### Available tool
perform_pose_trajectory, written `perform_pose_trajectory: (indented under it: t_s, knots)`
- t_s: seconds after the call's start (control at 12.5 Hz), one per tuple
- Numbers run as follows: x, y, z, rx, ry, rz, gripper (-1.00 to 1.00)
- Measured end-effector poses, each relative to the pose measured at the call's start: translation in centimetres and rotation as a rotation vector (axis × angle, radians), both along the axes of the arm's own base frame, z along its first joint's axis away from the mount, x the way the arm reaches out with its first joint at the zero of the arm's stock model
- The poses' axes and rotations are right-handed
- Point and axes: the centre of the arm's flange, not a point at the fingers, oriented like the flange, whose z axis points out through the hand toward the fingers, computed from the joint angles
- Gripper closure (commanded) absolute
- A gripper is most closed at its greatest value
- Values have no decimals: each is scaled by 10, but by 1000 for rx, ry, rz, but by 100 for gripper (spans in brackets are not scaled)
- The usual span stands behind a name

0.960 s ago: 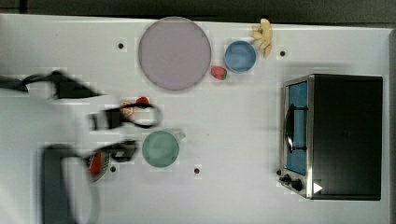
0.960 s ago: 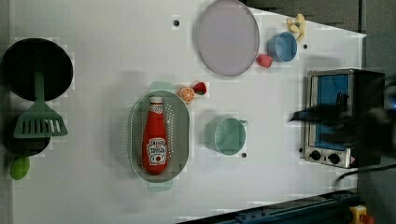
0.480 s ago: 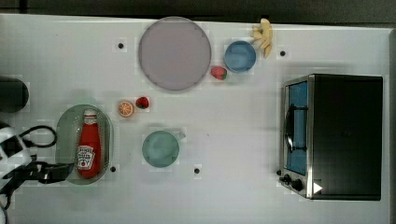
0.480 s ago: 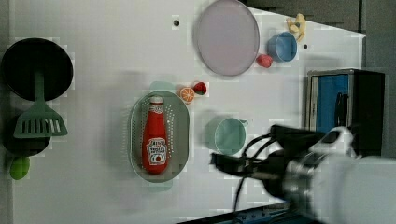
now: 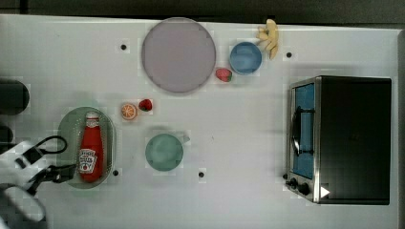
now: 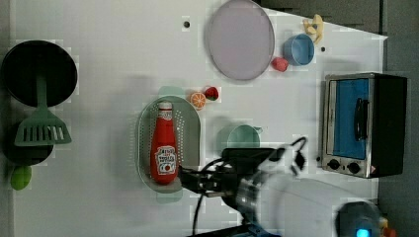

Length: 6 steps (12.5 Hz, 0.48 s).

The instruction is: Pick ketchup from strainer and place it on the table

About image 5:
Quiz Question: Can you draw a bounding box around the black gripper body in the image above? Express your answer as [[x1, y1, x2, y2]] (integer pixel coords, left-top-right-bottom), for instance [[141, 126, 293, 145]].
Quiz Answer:
[[27, 164, 76, 195]]

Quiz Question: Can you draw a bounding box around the red ketchup bottle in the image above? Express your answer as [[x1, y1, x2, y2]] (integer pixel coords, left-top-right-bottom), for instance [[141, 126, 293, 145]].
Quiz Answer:
[[78, 112, 103, 182]]

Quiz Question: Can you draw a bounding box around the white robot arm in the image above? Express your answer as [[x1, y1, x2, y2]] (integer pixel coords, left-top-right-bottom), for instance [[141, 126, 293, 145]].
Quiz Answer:
[[0, 141, 76, 229]]

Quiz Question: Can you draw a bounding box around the green oval strainer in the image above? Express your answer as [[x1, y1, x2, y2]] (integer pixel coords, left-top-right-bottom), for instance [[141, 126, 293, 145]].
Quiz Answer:
[[56, 107, 116, 189]]

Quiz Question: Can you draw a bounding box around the black cylinder cup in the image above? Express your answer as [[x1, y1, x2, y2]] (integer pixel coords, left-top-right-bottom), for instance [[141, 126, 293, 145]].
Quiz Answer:
[[0, 79, 30, 115]]

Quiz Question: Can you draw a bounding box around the orange slice toy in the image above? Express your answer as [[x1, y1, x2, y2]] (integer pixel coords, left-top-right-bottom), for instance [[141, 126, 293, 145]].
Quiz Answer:
[[120, 103, 138, 120]]

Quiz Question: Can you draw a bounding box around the green mug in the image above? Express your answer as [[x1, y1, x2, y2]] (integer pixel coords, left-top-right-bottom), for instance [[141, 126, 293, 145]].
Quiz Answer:
[[144, 130, 190, 173]]

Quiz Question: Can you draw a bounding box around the red strawberry toy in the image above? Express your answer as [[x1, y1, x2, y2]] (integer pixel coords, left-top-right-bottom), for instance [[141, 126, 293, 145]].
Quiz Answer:
[[139, 99, 153, 112]]

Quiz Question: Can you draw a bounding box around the grey round plate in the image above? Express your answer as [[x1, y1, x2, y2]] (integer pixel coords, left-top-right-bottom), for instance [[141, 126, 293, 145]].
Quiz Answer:
[[141, 17, 216, 94]]

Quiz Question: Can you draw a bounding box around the pink strawberry toy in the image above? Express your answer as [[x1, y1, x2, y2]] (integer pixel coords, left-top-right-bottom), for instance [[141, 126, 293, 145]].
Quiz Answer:
[[215, 68, 232, 82]]

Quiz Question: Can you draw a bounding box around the blue bowl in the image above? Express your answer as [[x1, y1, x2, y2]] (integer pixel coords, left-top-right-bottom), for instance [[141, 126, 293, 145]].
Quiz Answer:
[[229, 42, 263, 75]]

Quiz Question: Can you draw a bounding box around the yellow banana bunch toy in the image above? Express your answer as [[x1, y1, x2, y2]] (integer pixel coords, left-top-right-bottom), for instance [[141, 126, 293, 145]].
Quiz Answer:
[[256, 19, 279, 60]]

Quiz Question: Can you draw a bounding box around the black toaster oven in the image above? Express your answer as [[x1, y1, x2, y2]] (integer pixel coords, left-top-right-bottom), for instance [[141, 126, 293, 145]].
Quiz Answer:
[[283, 75, 392, 205]]

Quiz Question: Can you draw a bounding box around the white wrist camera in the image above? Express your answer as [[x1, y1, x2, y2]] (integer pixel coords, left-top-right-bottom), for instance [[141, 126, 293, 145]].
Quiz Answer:
[[14, 141, 43, 169]]

